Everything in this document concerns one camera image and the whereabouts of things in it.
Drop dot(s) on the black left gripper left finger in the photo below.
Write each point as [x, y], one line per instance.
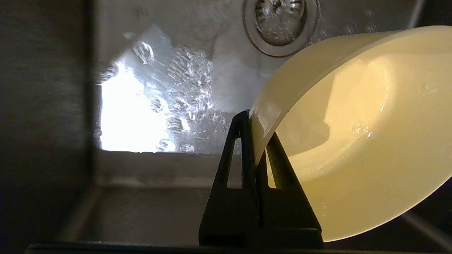
[227, 211]

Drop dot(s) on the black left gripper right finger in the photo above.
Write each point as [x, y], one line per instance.
[282, 211]

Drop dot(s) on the yellow plastic bowl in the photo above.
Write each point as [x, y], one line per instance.
[353, 141]

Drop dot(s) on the stainless steel sink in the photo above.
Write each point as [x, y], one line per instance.
[141, 106]

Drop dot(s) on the round metal drain strainer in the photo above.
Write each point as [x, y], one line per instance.
[279, 24]

